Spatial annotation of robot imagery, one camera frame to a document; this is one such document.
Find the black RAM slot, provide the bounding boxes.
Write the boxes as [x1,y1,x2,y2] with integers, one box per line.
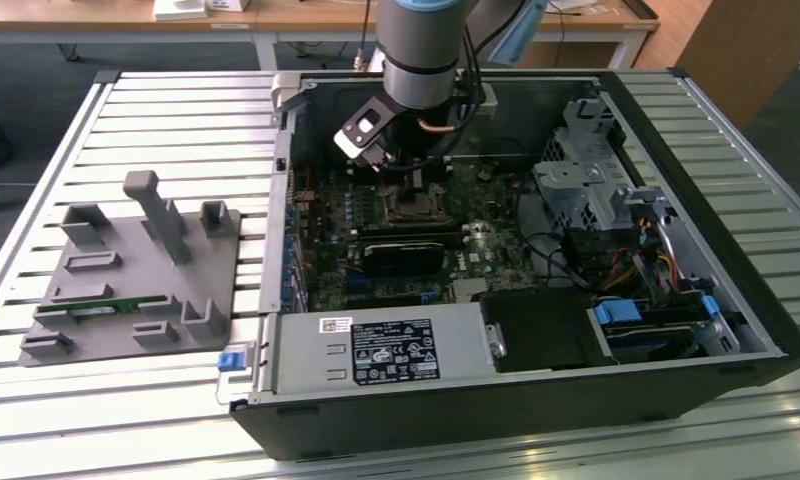
[349,164,455,172]
[355,232,471,239]
[355,228,471,235]
[349,176,455,184]
[355,224,471,231]
[349,158,455,166]
[355,236,471,245]
[349,170,455,178]

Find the metal CPU socket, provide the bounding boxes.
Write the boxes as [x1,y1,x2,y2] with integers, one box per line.
[378,182,458,225]

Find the black graphics card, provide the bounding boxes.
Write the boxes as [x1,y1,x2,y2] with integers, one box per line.
[358,240,446,275]

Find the metal disk bay cage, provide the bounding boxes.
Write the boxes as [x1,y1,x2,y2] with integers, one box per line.
[529,97,681,235]

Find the green motherboard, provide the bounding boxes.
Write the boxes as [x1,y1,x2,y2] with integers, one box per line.
[290,158,541,314]

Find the silver chipset heat sink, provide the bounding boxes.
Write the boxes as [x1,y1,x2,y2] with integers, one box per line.
[453,278,491,304]

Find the blue disk carrier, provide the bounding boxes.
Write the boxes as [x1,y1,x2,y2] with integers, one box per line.
[590,298,644,331]

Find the silver power supply with label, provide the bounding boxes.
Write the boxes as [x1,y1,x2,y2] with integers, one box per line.
[249,302,507,401]

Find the grey parts rack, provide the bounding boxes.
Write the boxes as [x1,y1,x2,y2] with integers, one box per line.
[15,169,245,369]

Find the wooden cabinet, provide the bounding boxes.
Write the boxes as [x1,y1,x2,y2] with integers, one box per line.
[632,0,800,129]

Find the green RAM stick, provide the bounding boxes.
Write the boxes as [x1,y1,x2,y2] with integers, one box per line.
[35,295,171,319]

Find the black open PC case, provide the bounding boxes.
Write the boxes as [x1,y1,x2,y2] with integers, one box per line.
[227,68,800,464]

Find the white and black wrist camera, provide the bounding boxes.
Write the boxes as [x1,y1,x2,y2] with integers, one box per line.
[331,96,401,174]

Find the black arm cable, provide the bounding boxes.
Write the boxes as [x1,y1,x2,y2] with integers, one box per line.
[383,19,485,171]

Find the wooden desk white frame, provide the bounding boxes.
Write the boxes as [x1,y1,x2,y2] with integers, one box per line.
[251,0,661,71]
[0,0,261,47]

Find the orange and yellow wires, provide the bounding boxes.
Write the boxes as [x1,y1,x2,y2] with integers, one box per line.
[596,247,681,291]

